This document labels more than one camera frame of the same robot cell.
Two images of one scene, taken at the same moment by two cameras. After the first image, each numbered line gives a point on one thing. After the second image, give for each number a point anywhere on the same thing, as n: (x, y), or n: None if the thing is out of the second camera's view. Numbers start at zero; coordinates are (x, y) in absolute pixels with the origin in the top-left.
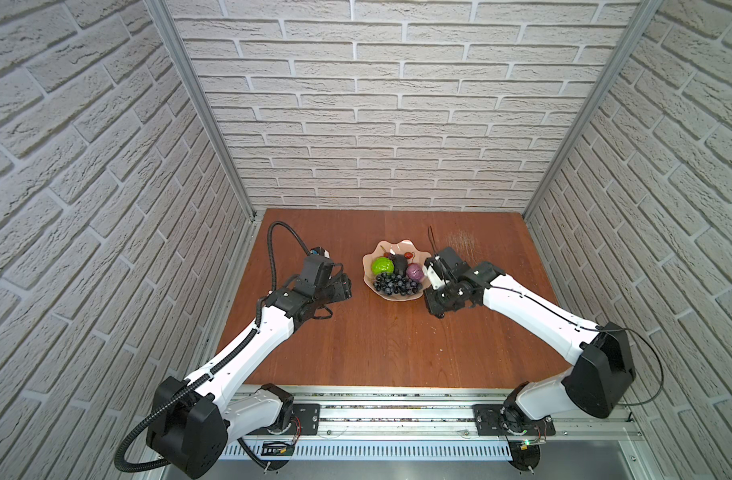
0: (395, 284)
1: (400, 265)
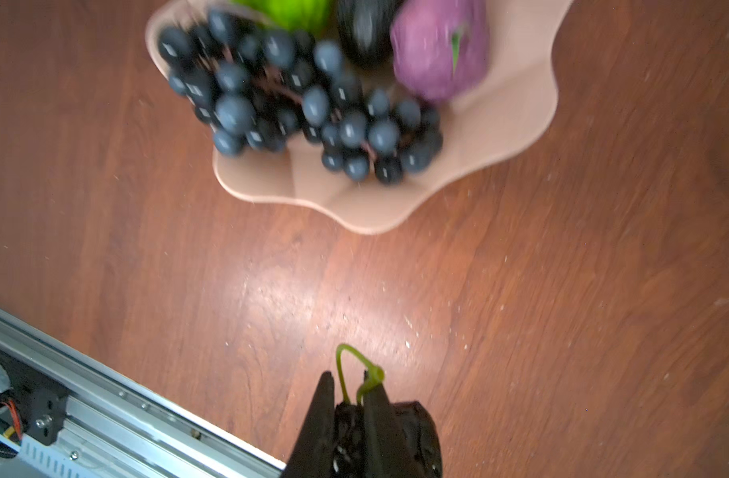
0: (252, 85)
1: (364, 30)
